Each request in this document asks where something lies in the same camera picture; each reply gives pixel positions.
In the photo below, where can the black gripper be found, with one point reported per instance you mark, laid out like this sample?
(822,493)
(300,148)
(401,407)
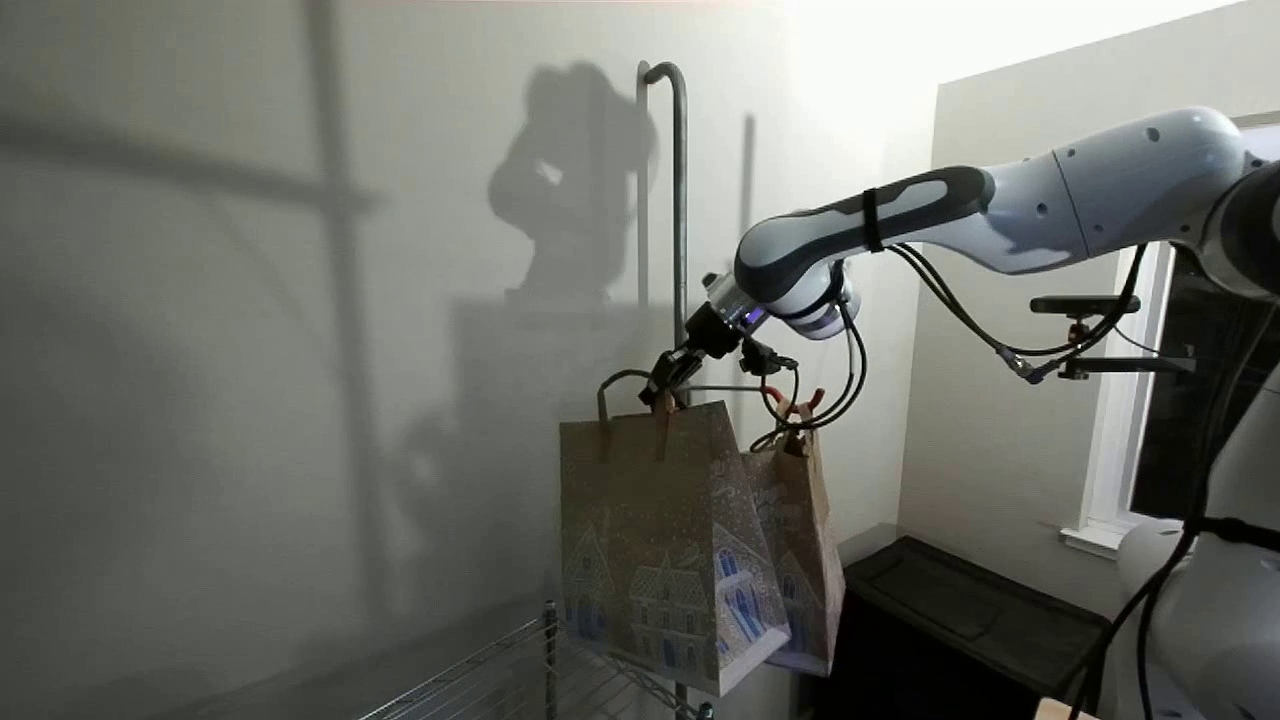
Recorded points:
(715,328)

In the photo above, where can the brown Trader Joe's paper bag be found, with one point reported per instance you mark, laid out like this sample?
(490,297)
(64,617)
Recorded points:
(808,560)
(641,533)

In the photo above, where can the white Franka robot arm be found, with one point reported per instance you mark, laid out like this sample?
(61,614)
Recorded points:
(1104,185)

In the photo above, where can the grey metal pole stand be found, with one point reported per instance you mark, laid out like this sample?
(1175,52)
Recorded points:
(681,201)

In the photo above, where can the black cabinet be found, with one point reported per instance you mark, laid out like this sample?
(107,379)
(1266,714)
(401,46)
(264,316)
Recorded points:
(963,627)

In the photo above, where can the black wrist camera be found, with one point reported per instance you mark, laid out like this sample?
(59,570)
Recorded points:
(761,355)

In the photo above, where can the black camera on tripod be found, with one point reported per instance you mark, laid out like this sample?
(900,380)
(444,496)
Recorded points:
(1080,306)

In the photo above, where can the white window frame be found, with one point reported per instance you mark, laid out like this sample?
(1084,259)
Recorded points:
(1116,466)

